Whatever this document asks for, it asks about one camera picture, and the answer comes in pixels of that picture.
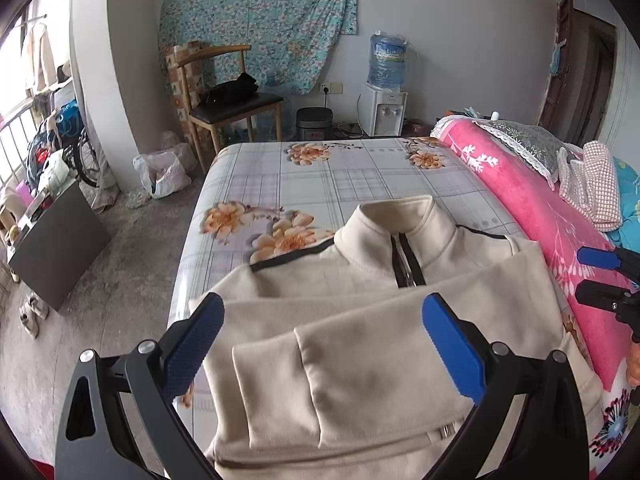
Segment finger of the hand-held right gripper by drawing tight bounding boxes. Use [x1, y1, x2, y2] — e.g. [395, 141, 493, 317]
[576, 246, 626, 274]
[575, 280, 632, 312]

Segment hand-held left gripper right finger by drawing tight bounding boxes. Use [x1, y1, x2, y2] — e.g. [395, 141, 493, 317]
[421, 292, 591, 480]

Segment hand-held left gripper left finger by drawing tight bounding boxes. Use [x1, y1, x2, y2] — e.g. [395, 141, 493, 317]
[54, 291, 226, 480]

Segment cream zip jacket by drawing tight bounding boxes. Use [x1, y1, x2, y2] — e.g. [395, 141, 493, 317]
[189, 196, 606, 480]

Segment hanging beige clothes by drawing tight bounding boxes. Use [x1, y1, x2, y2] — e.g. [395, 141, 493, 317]
[22, 22, 57, 92]

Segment person's right hand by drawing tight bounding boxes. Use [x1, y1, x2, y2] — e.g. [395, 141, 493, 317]
[628, 343, 640, 404]

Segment teal pillow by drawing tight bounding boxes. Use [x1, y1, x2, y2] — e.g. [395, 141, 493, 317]
[612, 157, 640, 247]

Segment beige checked cloth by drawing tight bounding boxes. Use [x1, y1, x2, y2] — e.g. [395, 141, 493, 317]
[557, 141, 624, 234]

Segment pink floral blanket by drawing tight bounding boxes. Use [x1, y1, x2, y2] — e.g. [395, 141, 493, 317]
[431, 116, 627, 392]

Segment white floral quilt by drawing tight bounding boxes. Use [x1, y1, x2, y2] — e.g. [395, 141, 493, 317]
[587, 384, 640, 477]

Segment grey lace-trimmed pillow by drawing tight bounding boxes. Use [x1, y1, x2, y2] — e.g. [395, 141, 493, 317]
[474, 119, 572, 189]

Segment beige shoe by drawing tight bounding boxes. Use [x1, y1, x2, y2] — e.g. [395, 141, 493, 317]
[27, 294, 50, 322]
[19, 306, 41, 339]

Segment dark grey cabinet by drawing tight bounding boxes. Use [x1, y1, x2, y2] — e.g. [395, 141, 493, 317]
[7, 180, 112, 312]

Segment white plastic bag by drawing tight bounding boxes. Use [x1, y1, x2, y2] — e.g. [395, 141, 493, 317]
[160, 130, 197, 174]
[132, 152, 194, 200]

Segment brown wooden door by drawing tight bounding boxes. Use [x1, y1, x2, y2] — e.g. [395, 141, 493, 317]
[537, 0, 619, 147]

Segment red plastic object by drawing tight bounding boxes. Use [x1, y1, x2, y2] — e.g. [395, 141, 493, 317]
[29, 457, 57, 480]

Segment blue hanging item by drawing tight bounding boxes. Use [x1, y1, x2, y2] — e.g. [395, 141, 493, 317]
[547, 39, 566, 77]

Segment bicycle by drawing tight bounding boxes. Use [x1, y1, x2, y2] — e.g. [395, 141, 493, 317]
[49, 109, 102, 189]

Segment wooden chair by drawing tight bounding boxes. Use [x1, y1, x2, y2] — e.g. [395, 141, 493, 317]
[177, 44, 285, 172]

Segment white water dispenser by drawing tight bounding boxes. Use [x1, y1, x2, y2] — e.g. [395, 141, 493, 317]
[359, 82, 409, 137]

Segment black rice cooker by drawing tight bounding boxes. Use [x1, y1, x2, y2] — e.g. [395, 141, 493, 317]
[296, 107, 334, 142]

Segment black bag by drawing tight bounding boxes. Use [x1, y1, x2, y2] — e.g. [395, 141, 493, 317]
[200, 73, 261, 107]

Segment blue bag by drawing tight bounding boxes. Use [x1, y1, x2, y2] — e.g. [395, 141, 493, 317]
[54, 99, 82, 137]

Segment patterned cardboard box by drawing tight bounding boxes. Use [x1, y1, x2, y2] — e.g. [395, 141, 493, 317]
[162, 40, 207, 147]

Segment teal floral wall cloth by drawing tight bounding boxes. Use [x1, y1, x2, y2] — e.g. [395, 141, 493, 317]
[159, 0, 359, 96]

